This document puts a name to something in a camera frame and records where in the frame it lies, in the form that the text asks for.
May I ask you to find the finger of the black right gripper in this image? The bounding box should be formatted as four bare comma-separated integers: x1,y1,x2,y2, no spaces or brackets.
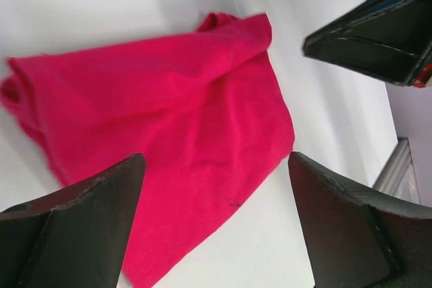
302,0,431,86

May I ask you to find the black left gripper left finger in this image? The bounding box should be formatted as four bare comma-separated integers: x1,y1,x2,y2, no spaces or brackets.
1,154,146,288

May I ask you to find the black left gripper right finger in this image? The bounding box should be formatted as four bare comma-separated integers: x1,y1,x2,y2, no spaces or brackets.
288,152,431,288

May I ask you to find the pink t shirt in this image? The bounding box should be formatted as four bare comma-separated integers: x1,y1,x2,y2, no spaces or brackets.
1,13,295,287

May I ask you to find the right aluminium corner post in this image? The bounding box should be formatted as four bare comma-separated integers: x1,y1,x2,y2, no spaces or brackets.
373,138,421,204

